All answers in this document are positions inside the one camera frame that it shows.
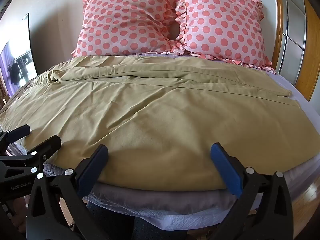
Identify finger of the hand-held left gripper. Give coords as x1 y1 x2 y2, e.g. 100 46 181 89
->
0 124 31 144
0 135 62 178

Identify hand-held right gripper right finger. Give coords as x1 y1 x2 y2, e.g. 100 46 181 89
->
210 142 293 240

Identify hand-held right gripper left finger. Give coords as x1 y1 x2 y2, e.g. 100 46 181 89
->
26 144 109 240

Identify olive green bed sheet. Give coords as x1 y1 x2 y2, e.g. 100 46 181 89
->
0 55 320 191

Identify grey blanket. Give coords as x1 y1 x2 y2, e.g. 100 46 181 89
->
84 181 242 216

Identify window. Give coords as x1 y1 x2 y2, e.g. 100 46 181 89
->
0 13 38 98

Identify bed with lavender sheet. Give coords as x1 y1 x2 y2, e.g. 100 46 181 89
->
0 51 320 232

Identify pink polka dot pillow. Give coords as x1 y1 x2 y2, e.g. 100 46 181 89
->
174 0 273 74
71 0 181 58

